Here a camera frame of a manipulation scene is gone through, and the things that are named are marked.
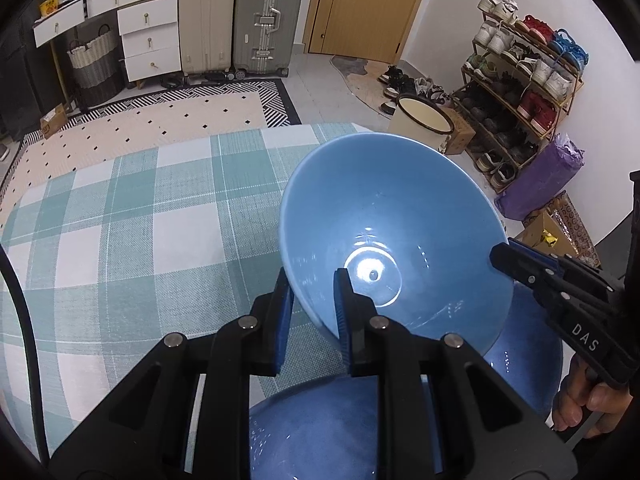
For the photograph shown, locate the blue bowl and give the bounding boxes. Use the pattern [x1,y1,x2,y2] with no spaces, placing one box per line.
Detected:
[279,132,513,353]
[485,283,563,419]
[250,375,378,479]

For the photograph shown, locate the person's right hand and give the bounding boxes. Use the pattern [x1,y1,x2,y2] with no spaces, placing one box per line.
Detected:
[552,354,632,439]

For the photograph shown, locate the open cardboard box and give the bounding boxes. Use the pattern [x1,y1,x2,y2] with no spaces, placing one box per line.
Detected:
[515,210,578,257]

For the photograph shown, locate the purple bag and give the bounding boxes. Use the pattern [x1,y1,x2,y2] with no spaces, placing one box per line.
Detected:
[495,133,584,221]

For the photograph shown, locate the teal checkered tablecloth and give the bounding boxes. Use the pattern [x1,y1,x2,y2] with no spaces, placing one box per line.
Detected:
[1,124,357,448]

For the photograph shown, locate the small cardboard box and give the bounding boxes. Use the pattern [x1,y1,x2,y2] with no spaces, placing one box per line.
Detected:
[442,107,475,155]

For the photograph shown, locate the wooden shoe rack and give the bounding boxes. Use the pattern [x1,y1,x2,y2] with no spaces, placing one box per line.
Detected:
[451,0,589,193]

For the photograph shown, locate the cream waste bin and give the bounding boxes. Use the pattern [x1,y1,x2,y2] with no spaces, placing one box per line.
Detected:
[388,94,454,154]

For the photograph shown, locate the woven laundry basket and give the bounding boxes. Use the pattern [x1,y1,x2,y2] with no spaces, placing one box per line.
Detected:
[67,24,125,110]

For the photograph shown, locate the wooden door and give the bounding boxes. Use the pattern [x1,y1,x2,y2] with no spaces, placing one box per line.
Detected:
[303,0,422,64]

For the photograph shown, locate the grey aluminium suitcase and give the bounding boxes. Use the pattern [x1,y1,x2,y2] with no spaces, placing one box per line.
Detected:
[232,0,302,79]

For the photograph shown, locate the beige suitcase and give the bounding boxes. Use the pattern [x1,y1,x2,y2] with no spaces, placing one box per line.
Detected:
[178,0,234,75]

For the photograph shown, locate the white drawer desk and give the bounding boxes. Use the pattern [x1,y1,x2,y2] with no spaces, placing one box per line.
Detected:
[32,0,181,87]

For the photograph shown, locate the black cable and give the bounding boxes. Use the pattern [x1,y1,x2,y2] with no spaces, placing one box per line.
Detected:
[0,244,51,463]

